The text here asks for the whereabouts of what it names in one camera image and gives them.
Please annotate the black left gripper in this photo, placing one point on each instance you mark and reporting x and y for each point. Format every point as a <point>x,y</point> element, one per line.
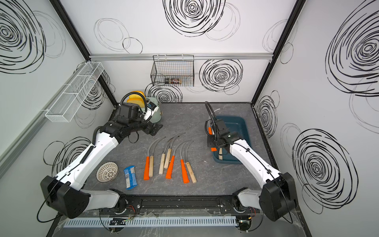
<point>149,131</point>

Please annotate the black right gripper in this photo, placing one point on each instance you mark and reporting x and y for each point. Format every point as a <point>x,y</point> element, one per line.
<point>209,142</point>

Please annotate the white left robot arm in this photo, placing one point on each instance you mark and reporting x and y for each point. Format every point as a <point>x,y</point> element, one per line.
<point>64,192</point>

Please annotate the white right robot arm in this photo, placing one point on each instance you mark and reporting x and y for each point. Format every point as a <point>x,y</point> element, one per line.
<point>278,194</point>

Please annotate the teal plastic storage box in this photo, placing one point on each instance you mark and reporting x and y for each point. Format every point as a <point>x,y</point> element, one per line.
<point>234,124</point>

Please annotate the yellow toast slice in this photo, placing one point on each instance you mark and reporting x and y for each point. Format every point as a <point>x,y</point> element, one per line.
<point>139,102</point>
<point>134,95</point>

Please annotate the mint green toaster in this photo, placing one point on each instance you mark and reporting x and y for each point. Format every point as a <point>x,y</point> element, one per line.
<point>156,112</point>

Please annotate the white plastic strainer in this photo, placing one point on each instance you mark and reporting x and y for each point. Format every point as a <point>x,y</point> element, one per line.
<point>107,172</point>

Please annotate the blue snack packet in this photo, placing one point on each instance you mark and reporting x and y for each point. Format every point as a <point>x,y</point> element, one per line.
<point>130,177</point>

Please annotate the white wire wall shelf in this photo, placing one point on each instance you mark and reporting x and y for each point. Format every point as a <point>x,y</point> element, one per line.
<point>75,92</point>

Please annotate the black wire wall basket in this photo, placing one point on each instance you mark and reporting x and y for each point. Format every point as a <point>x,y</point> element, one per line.
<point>173,70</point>

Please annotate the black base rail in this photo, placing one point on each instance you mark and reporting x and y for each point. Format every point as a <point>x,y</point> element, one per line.
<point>224,204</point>

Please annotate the white slotted cable duct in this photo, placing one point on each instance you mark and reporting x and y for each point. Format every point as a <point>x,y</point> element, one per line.
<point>114,222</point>

